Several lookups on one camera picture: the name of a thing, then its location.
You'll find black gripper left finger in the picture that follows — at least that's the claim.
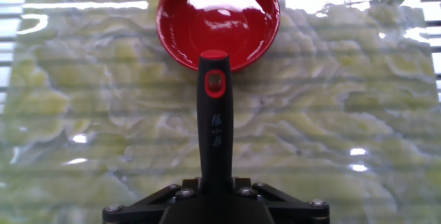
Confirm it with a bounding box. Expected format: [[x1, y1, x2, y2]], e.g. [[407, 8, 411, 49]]
[[101, 178, 201, 224]]

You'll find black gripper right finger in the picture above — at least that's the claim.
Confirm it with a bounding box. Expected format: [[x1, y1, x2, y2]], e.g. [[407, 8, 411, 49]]
[[234, 177, 331, 224]]

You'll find black ladle with red accents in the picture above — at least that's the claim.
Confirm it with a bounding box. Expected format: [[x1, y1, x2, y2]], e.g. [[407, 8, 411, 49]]
[[196, 49, 234, 196]]

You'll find red bowl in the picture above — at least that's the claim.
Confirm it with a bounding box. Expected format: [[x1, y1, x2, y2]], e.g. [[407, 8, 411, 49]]
[[155, 0, 281, 72]]

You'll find green marble pattern mat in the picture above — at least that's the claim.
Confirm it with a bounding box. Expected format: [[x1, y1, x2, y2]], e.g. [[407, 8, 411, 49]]
[[0, 0, 441, 224]]

